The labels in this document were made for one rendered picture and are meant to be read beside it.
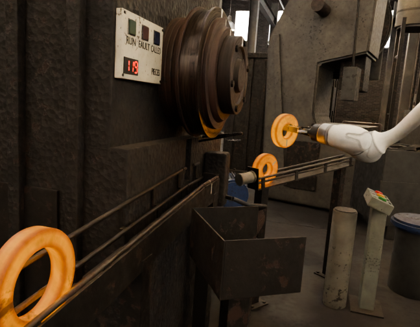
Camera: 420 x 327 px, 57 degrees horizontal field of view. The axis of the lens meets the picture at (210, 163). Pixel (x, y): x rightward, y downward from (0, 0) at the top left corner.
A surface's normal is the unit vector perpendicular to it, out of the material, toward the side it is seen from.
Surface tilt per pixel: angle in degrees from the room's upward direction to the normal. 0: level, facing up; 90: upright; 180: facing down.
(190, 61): 84
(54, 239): 90
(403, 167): 90
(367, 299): 90
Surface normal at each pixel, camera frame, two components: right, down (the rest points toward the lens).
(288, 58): -0.51, 0.10
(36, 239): 0.95, 0.11
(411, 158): -0.04, 0.15
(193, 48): -0.26, -0.17
